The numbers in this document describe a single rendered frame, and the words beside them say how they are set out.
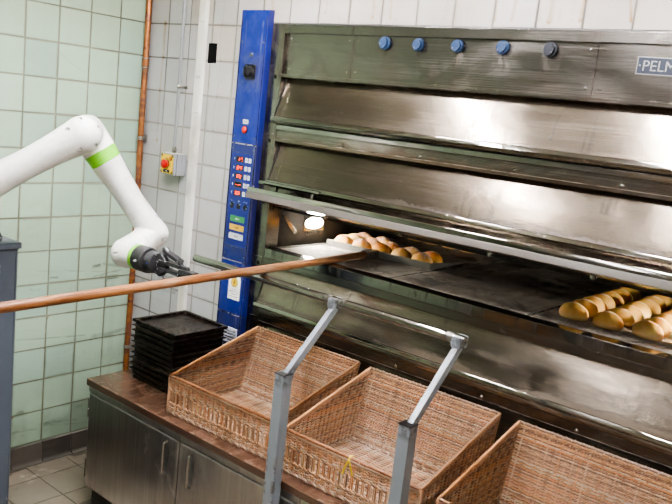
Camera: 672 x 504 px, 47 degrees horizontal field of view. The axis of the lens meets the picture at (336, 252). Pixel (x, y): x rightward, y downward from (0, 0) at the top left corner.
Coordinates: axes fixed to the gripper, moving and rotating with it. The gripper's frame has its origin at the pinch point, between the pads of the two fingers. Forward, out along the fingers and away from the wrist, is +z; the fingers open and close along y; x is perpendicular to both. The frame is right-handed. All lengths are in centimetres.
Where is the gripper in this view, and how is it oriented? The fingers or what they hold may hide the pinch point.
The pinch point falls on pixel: (188, 273)
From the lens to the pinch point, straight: 263.3
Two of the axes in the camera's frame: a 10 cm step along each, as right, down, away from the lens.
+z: 7.6, 1.9, -6.2
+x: -6.4, 0.7, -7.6
